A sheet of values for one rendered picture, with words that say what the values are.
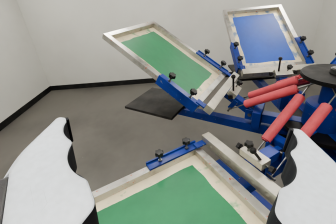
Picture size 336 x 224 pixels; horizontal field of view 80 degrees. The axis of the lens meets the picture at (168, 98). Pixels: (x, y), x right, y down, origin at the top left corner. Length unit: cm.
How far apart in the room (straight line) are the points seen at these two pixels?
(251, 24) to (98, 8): 308
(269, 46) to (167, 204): 161
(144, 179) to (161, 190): 11
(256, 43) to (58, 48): 403
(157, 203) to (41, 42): 457
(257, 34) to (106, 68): 340
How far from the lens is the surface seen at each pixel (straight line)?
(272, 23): 232
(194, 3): 428
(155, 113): 156
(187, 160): 113
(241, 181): 110
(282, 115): 118
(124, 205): 101
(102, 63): 472
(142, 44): 156
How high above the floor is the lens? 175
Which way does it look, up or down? 27 degrees down
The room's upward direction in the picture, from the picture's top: 6 degrees counter-clockwise
